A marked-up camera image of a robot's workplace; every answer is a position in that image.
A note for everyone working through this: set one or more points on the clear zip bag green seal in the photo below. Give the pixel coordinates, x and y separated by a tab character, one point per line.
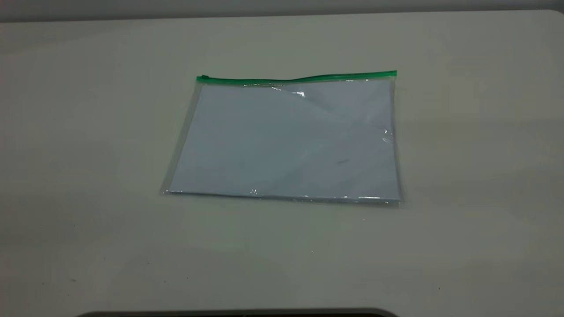
286	145

